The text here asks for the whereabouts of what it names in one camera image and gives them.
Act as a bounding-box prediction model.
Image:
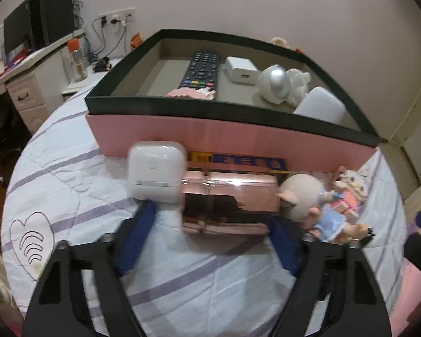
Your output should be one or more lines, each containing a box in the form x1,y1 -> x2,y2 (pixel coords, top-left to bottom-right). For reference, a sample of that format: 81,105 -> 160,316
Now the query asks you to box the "small pink cat doll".
331,166 -> 369,223

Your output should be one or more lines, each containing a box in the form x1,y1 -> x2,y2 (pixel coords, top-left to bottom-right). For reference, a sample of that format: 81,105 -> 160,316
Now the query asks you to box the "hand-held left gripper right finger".
265,216 -> 393,337

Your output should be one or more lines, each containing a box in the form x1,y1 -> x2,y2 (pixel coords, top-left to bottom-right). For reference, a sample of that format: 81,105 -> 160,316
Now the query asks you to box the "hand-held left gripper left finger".
23,202 -> 158,337

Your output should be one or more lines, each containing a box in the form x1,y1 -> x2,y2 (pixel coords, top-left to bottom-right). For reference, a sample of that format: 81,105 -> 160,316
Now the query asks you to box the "white striped quilt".
0,93 -> 408,337

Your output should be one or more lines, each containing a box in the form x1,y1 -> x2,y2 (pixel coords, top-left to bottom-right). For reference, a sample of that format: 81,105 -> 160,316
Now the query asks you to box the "black power cable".
91,17 -> 123,60

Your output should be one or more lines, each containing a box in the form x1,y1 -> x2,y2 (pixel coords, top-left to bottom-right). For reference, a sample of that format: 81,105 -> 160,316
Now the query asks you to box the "pink packet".
164,88 -> 217,102

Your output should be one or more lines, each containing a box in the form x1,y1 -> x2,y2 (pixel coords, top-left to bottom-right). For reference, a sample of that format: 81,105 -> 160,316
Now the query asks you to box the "white rounded device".
293,86 -> 346,124

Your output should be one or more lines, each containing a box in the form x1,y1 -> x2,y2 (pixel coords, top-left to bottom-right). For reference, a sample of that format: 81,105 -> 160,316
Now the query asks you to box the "pink bed sheet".
382,260 -> 421,324

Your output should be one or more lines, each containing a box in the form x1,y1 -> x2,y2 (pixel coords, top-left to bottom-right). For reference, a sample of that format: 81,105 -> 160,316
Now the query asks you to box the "small black object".
361,227 -> 377,248

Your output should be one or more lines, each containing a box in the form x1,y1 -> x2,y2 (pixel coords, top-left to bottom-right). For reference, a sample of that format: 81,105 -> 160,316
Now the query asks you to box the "black computer tower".
30,0 -> 76,48

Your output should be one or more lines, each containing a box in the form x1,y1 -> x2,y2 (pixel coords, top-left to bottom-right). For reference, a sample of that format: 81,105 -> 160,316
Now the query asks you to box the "white wall power strip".
99,7 -> 137,23

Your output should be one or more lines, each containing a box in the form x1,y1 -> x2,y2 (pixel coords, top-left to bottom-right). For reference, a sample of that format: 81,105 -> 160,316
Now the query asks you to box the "clear bottle with orange cap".
67,38 -> 88,83

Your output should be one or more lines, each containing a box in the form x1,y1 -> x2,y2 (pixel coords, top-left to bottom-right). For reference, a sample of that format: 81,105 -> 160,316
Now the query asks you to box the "black computer monitor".
3,0 -> 34,55

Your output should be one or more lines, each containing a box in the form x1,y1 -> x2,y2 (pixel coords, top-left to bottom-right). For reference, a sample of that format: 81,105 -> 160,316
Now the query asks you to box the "white square case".
127,141 -> 187,204

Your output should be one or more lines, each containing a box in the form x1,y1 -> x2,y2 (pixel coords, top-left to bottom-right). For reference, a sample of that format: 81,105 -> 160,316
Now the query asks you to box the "black remote control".
179,51 -> 221,90

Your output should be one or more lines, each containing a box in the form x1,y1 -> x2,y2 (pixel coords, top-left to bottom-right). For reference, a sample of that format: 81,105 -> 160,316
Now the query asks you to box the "low white cabinet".
62,58 -> 123,101

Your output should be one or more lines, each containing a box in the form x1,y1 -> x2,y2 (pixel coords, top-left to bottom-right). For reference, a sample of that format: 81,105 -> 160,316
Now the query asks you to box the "pig doll in blue dress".
276,174 -> 369,243

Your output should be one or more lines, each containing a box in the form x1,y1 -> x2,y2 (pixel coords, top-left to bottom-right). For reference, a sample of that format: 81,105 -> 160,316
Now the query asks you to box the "shiny rose gold box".
180,161 -> 281,236

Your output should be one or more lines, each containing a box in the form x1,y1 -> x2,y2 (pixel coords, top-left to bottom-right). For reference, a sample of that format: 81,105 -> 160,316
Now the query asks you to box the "pink box with dark rim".
85,29 -> 381,169

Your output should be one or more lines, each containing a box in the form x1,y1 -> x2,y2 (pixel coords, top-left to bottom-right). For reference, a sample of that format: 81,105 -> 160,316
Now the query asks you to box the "white plush toy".
269,36 -> 291,49

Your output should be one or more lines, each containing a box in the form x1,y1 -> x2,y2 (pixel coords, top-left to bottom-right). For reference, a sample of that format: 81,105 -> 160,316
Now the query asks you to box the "blue and yellow flat box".
190,152 -> 289,180

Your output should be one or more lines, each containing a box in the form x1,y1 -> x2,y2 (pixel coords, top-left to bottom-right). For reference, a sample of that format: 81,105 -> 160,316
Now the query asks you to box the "white charger adapter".
222,56 -> 259,86

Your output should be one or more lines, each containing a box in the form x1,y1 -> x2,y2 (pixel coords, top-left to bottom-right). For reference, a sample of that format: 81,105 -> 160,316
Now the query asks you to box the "white desk with drawers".
0,30 -> 86,134

